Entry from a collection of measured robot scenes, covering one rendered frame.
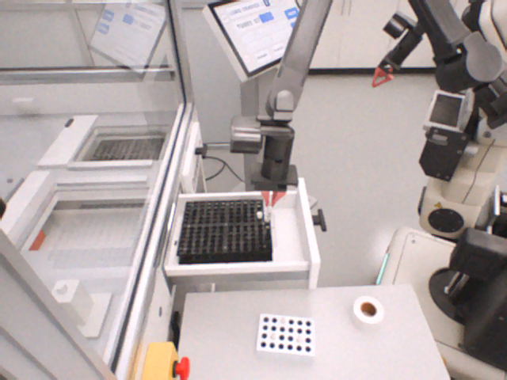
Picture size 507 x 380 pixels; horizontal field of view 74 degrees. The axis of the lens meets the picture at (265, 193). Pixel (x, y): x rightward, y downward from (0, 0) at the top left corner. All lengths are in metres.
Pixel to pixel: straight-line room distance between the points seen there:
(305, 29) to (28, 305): 0.61
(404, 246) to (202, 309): 1.11
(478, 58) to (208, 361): 0.83
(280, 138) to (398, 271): 1.10
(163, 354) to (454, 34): 0.82
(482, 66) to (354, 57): 3.15
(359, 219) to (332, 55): 2.13
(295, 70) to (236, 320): 0.57
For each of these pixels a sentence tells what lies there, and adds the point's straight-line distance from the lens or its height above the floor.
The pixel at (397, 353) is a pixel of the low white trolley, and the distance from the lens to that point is 0.88.
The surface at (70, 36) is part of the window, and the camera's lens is 0.51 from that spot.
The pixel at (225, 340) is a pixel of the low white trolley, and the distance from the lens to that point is 0.85.
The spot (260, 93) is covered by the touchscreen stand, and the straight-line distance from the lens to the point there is 1.70.
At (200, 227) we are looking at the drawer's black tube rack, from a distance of 0.86.
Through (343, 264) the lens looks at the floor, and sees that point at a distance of 1.94.
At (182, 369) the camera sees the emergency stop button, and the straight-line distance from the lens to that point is 0.69.
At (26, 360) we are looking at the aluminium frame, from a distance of 0.40.
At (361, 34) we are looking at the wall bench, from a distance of 3.86.
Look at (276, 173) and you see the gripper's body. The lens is 0.70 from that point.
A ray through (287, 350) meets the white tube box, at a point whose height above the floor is 0.80.
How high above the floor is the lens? 1.52
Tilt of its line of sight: 42 degrees down
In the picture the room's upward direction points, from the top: straight up
